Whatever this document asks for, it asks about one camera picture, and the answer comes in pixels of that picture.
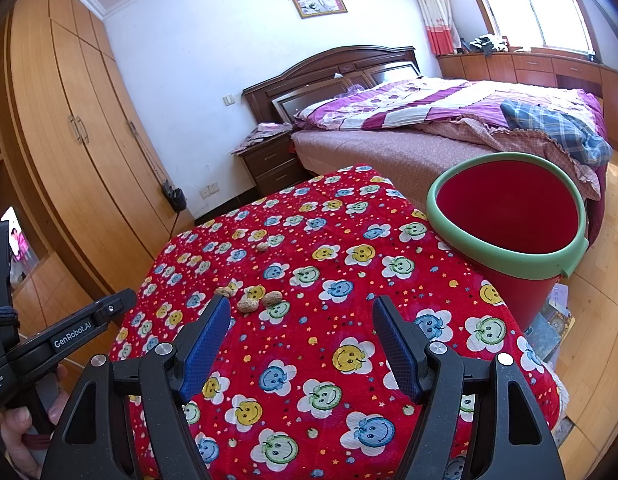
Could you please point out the red bin with green rim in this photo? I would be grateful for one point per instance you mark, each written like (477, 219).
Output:
(509, 210)

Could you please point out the magazines on floor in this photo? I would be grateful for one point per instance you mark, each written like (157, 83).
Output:
(551, 320)

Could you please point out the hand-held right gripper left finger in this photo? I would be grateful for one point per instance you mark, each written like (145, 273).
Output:
(206, 345)

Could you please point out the person's left hand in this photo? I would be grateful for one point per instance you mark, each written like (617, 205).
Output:
(19, 440)

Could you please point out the wall light switch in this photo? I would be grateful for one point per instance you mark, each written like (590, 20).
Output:
(229, 100)

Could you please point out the dark wooden nightstand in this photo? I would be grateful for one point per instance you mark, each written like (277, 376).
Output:
(271, 165)

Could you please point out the blue plaid cloth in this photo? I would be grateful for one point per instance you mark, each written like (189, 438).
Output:
(559, 130)

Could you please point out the pink frilled blanket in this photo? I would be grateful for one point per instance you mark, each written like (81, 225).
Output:
(504, 135)

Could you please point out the wall socket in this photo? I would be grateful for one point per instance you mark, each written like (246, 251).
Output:
(209, 190)

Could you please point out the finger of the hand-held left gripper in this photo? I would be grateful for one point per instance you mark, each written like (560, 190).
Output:
(116, 306)

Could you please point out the red smiley printed cloth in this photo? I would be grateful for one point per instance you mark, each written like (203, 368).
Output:
(339, 270)

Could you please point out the low wooden cabinet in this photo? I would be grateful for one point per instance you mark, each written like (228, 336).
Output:
(539, 67)

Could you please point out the wooden framed window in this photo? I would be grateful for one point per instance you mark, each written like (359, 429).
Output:
(539, 5)

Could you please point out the dark wooden headboard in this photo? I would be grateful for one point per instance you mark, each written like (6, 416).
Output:
(319, 75)

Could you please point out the bed with pink sheet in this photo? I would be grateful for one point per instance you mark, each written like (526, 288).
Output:
(379, 155)

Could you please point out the white and red curtain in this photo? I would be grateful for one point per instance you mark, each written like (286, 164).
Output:
(436, 15)

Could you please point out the black charger on wall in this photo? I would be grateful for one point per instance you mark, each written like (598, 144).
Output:
(174, 196)

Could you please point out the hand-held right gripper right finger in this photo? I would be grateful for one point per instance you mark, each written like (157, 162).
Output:
(396, 350)

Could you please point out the dark clothes pile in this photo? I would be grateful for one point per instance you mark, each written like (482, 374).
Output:
(489, 44)

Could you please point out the light wooden wardrobe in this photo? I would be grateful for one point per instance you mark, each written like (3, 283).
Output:
(64, 135)

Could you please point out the pink cloth on nightstand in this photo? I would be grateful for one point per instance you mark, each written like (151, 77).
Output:
(261, 135)

